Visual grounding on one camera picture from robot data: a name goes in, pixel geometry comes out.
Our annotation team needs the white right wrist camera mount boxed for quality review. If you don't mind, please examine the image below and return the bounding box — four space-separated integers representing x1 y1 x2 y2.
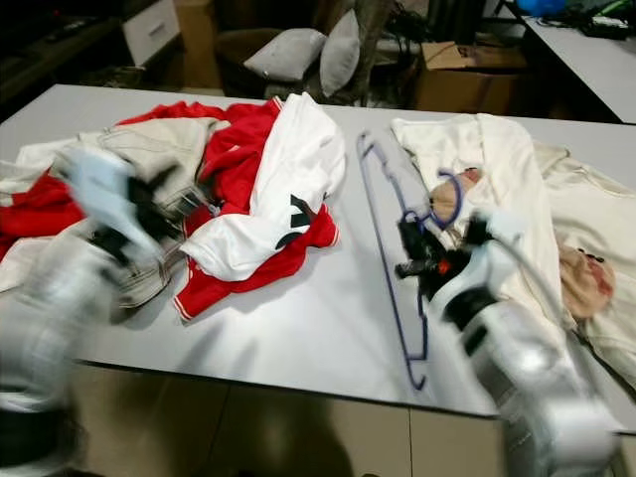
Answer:
432 214 533 324

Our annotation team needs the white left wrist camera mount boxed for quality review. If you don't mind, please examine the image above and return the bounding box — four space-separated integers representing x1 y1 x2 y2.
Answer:
60 144 150 269

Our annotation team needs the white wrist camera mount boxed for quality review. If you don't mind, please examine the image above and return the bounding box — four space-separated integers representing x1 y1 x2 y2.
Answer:
60 144 150 269
432 214 533 324

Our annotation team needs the white cluttered desk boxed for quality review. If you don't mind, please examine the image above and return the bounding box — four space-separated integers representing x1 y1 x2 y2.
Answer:
517 15 636 125

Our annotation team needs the blue bag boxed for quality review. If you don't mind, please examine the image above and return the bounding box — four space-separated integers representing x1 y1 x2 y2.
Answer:
517 0 572 19

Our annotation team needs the purple plastic hanger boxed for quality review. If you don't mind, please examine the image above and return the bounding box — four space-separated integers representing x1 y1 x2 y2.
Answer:
356 129 466 392

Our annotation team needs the white table black frame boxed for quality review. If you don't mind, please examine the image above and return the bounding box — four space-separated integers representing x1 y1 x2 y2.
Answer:
0 84 636 433

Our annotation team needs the dark brown armchair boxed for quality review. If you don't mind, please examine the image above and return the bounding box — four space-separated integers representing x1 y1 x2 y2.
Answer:
214 28 379 100

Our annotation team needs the open brown cardboard box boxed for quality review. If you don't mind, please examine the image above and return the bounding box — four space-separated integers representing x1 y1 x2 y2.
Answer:
415 40 530 112

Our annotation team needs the white drawer unit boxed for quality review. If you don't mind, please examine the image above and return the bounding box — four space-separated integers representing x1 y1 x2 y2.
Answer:
124 0 180 66

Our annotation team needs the white garment with pink parts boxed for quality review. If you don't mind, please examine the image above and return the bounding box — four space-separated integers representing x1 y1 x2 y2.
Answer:
391 112 636 389

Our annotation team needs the tall brown cardboard box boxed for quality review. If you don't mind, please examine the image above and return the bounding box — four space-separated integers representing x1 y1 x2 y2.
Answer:
174 0 220 90

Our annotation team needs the grey pillow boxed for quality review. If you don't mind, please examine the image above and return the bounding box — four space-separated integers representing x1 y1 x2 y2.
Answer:
320 10 362 97
243 28 327 82

